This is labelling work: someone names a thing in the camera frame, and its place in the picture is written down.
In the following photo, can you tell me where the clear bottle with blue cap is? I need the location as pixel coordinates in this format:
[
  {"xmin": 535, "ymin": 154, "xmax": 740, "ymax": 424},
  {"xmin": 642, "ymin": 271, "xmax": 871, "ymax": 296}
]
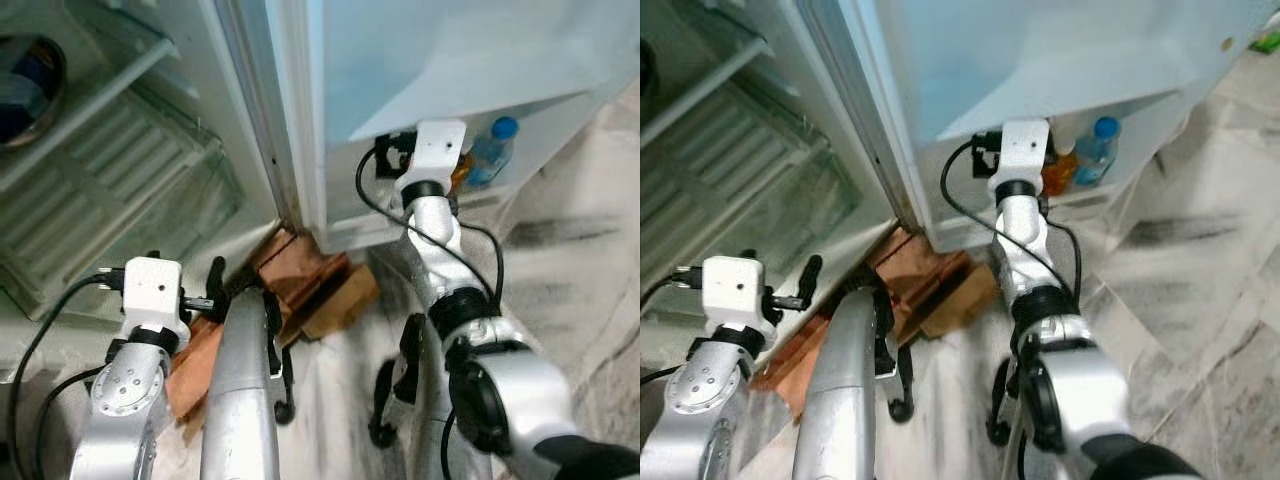
[
  {"xmin": 467, "ymin": 115, "xmax": 522, "ymax": 190},
  {"xmin": 1072, "ymin": 115, "xmax": 1122, "ymax": 190}
]

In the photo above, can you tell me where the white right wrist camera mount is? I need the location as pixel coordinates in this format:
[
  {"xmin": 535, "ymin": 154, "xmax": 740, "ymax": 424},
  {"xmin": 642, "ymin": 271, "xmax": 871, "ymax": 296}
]
[
  {"xmin": 398, "ymin": 119, "xmax": 469, "ymax": 193},
  {"xmin": 987, "ymin": 117, "xmax": 1052, "ymax": 197}
]

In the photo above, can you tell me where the orange drink bottle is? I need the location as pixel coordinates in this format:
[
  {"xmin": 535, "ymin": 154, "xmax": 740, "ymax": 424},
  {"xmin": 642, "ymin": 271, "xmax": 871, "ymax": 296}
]
[
  {"xmin": 1040, "ymin": 144, "xmax": 1081, "ymax": 199},
  {"xmin": 449, "ymin": 150, "xmax": 479, "ymax": 197}
]

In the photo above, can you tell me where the tan wooden block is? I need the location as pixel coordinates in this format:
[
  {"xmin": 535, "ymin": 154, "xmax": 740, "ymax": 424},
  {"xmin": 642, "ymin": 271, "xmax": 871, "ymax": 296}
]
[
  {"xmin": 298, "ymin": 262, "xmax": 382, "ymax": 342},
  {"xmin": 918, "ymin": 260, "xmax": 1002, "ymax": 340}
]

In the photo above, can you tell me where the clear ribbed crisper drawer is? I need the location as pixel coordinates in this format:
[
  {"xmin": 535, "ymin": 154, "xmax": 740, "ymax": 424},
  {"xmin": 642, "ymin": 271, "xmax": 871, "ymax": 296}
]
[
  {"xmin": 640, "ymin": 84, "xmax": 873, "ymax": 303},
  {"xmin": 0, "ymin": 88, "xmax": 247, "ymax": 313}
]

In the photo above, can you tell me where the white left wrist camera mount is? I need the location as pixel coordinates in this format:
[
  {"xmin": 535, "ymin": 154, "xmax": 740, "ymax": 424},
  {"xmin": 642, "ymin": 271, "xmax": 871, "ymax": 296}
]
[
  {"xmin": 700, "ymin": 255, "xmax": 778, "ymax": 338},
  {"xmin": 118, "ymin": 256, "xmax": 192, "ymax": 347}
]

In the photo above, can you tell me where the round metal bowl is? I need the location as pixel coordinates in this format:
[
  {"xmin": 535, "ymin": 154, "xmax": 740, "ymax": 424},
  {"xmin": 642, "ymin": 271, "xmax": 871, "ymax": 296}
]
[{"xmin": 0, "ymin": 34, "xmax": 69, "ymax": 153}]

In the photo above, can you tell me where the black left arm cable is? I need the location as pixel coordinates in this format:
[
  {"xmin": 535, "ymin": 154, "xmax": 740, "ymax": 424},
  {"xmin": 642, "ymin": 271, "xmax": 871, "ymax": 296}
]
[
  {"xmin": 640, "ymin": 264, "xmax": 707, "ymax": 387},
  {"xmin": 6, "ymin": 268, "xmax": 125, "ymax": 480}
]

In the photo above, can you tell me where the reddish wooden block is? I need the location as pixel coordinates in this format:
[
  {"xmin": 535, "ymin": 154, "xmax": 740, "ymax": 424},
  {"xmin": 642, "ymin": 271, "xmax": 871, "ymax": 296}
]
[
  {"xmin": 248, "ymin": 227, "xmax": 353, "ymax": 348},
  {"xmin": 868, "ymin": 227, "xmax": 977, "ymax": 348}
]

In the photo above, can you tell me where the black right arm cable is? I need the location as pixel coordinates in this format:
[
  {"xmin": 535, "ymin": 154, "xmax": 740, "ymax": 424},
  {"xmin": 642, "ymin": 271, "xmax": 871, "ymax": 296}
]
[
  {"xmin": 938, "ymin": 130, "xmax": 1087, "ymax": 303},
  {"xmin": 354, "ymin": 132, "xmax": 507, "ymax": 306}
]

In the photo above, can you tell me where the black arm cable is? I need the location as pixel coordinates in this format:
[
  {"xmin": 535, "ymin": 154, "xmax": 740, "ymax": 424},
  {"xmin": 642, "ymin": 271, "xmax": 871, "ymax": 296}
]
[
  {"xmin": 354, "ymin": 132, "xmax": 507, "ymax": 306},
  {"xmin": 6, "ymin": 268, "xmax": 125, "ymax": 480},
  {"xmin": 640, "ymin": 264, "xmax": 707, "ymax": 387},
  {"xmin": 938, "ymin": 130, "xmax": 1087, "ymax": 303}
]

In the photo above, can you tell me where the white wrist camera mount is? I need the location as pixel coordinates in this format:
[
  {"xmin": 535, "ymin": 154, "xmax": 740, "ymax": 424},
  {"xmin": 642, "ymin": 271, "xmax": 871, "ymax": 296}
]
[
  {"xmin": 987, "ymin": 117, "xmax": 1052, "ymax": 197},
  {"xmin": 398, "ymin": 119, "xmax": 469, "ymax": 193},
  {"xmin": 118, "ymin": 256, "xmax": 192, "ymax": 347},
  {"xmin": 700, "ymin": 255, "xmax": 778, "ymax": 338}
]

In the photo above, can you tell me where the white fridge door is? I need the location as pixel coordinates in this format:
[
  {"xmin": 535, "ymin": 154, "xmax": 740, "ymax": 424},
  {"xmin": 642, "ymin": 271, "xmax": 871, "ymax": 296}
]
[
  {"xmin": 800, "ymin": 0, "xmax": 1280, "ymax": 254},
  {"xmin": 264, "ymin": 0, "xmax": 641, "ymax": 254}
]

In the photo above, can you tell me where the white fridge cabinet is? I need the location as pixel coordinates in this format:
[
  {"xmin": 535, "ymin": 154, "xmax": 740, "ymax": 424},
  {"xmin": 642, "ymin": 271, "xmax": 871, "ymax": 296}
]
[
  {"xmin": 640, "ymin": 0, "xmax": 926, "ymax": 336},
  {"xmin": 0, "ymin": 0, "xmax": 303, "ymax": 336}
]

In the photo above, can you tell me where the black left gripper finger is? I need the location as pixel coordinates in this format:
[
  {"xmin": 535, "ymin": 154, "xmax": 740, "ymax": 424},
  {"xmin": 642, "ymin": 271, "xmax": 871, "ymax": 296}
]
[
  {"xmin": 795, "ymin": 254, "xmax": 825, "ymax": 311},
  {"xmin": 204, "ymin": 256, "xmax": 230, "ymax": 313}
]

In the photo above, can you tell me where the orange wooden board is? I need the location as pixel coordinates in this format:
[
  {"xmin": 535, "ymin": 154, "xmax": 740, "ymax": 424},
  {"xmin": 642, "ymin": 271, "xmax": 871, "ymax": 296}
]
[
  {"xmin": 164, "ymin": 314, "xmax": 231, "ymax": 422},
  {"xmin": 746, "ymin": 308, "xmax": 837, "ymax": 422}
]

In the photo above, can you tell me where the white-edged fridge shelf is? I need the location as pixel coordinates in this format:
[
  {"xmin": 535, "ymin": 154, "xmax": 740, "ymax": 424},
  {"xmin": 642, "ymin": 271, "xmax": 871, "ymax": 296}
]
[
  {"xmin": 0, "ymin": 36, "xmax": 183, "ymax": 193},
  {"xmin": 640, "ymin": 36, "xmax": 777, "ymax": 151}
]

